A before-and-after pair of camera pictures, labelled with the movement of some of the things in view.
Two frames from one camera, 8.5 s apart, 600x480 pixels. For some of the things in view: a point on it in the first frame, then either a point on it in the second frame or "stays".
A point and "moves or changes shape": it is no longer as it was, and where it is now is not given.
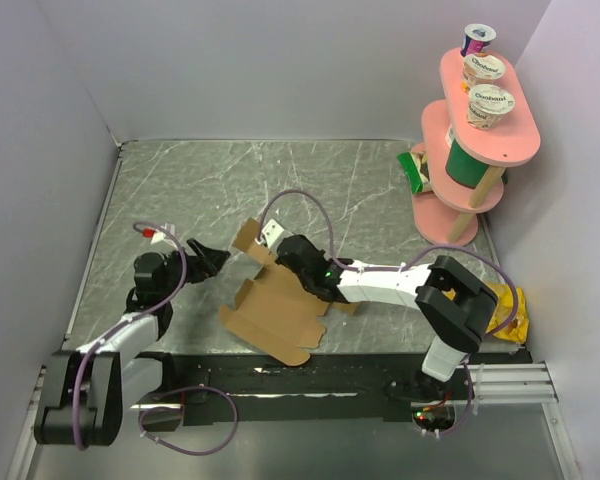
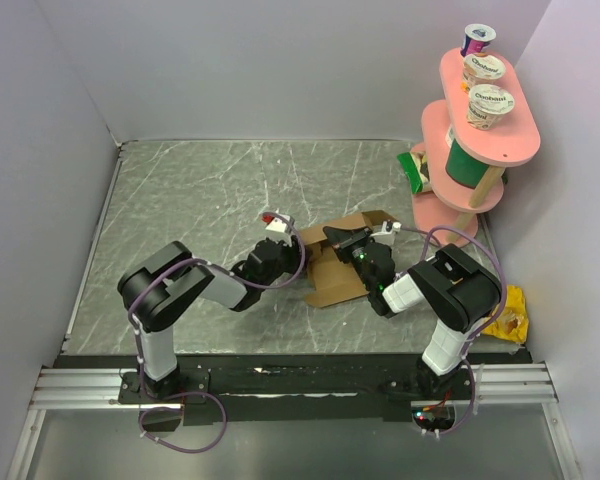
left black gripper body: x=196 y=270 to x=290 y=259
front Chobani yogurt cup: x=485 y=103 stays
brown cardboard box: x=273 y=308 moves or changes shape
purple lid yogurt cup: x=477 y=37 stays
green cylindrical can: x=463 y=165 stays
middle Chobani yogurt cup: x=481 y=70 stays
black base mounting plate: x=227 y=389 stays
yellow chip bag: x=518 y=327 stays
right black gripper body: x=307 y=283 to x=357 y=256
